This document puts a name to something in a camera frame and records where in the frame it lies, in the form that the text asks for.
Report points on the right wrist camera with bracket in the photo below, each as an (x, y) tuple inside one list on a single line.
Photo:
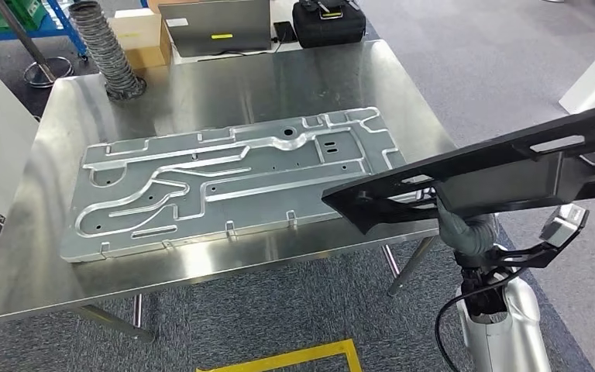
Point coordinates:
[(564, 226)]

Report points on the cardboard box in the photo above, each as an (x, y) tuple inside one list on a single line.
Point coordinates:
[(143, 46)]

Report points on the white desk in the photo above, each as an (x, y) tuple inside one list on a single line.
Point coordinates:
[(287, 51)]

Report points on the stainless steel workbench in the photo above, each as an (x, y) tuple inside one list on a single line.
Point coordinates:
[(30, 277)]

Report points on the ribbed grey flexible duct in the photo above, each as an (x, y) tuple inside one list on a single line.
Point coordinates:
[(105, 51)]

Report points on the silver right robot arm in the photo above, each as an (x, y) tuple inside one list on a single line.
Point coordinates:
[(513, 334)]

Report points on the grey laptop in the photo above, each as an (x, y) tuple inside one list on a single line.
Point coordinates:
[(215, 25)]

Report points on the blue cart frame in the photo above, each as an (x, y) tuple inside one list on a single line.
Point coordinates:
[(66, 25)]

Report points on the long black plastic part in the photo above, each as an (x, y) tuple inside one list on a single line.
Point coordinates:
[(503, 185)]

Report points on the stamped grey metal plate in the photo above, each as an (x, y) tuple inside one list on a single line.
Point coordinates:
[(277, 169)]

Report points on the black carrying case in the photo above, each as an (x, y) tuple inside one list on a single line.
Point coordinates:
[(328, 33)]

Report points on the chrome stanchion post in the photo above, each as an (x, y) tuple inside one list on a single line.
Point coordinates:
[(48, 72)]

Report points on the green plastic crates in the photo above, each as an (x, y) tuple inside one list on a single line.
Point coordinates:
[(0, 15)]

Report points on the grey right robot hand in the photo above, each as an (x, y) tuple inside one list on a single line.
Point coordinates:
[(447, 221)]

